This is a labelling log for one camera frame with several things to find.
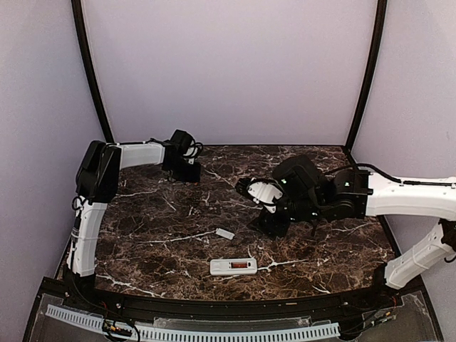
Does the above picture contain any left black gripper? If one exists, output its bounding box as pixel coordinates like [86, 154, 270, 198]
[167, 157, 202, 183]

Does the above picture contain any white battery cover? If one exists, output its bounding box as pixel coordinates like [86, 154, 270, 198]
[215, 228, 235, 240]

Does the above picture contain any orange battery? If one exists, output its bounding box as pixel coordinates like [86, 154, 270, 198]
[231, 262, 247, 269]

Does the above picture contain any white remote control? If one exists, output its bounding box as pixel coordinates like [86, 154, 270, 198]
[209, 258, 258, 276]

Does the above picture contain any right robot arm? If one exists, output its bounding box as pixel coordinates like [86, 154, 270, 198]
[235, 155, 455, 309]

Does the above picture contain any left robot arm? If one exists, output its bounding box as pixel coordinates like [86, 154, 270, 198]
[67, 130, 204, 277]

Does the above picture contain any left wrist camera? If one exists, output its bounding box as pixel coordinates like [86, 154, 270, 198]
[170, 130, 204, 165]

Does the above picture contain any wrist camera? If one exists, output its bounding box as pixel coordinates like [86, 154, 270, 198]
[234, 178, 284, 214]
[170, 130, 204, 165]

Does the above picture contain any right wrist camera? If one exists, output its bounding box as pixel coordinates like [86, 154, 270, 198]
[234, 178, 284, 214]

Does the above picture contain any black front rail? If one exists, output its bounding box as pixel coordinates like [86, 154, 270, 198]
[38, 276, 425, 321]

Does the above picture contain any white slotted cable duct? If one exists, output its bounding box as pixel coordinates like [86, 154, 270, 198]
[45, 304, 341, 341]

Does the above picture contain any left black frame post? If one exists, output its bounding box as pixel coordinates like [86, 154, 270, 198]
[71, 0, 115, 143]

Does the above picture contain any black frame post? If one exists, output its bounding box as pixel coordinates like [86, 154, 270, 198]
[71, 0, 115, 143]
[344, 0, 388, 155]

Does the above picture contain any right black frame post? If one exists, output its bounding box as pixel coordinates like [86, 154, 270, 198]
[344, 0, 388, 155]

